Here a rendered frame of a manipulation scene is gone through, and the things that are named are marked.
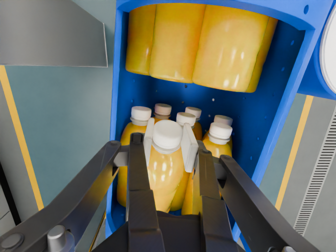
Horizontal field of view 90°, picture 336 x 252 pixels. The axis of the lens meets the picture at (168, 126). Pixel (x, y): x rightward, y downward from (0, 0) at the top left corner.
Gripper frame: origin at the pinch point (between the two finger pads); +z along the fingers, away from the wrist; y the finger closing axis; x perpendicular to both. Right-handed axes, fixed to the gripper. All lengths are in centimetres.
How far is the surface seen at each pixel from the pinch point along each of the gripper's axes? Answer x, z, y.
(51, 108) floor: -38, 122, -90
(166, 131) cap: 0.4, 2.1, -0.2
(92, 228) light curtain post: -80, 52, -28
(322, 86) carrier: 9.3, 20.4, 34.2
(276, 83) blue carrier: 8.3, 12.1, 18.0
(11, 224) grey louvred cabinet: -157, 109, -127
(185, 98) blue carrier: 1.2, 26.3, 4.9
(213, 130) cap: -1.3, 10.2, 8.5
